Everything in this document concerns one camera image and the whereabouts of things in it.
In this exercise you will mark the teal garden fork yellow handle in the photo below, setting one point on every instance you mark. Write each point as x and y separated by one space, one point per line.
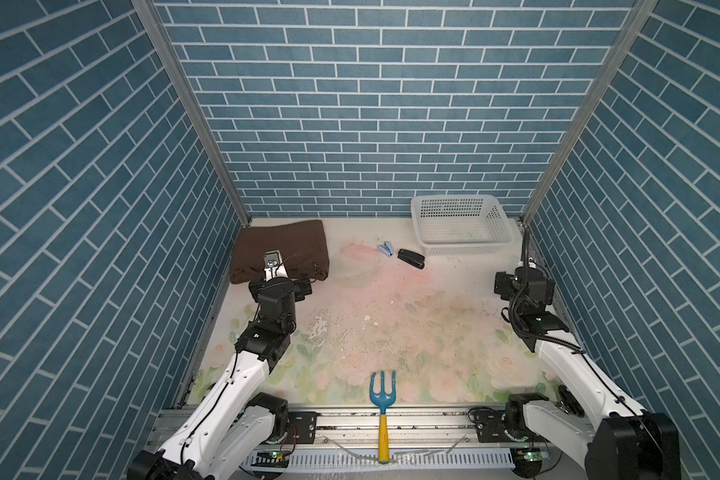
383 400

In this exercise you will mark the black stapler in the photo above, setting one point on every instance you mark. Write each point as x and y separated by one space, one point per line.
412 258

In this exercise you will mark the aluminium corner post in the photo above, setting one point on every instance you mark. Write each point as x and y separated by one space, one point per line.
149 17
632 26

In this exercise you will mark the white plastic basket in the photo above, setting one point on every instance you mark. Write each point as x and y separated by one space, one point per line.
447 225

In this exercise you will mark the aluminium front rail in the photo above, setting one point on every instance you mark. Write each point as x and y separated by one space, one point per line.
416 425

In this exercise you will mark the brown trousers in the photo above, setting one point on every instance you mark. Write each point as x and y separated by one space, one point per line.
303 247

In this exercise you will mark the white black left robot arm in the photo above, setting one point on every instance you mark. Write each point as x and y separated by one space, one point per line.
234 418

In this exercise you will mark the aluminium corner post right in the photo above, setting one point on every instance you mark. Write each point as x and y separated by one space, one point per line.
632 26

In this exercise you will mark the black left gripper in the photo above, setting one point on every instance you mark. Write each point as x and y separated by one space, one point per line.
299 291

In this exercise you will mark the aluminium corner post left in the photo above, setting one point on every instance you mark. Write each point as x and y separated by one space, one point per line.
149 17

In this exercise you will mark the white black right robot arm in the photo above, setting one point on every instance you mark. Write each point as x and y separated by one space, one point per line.
594 421

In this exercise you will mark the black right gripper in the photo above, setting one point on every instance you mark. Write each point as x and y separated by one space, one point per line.
503 284

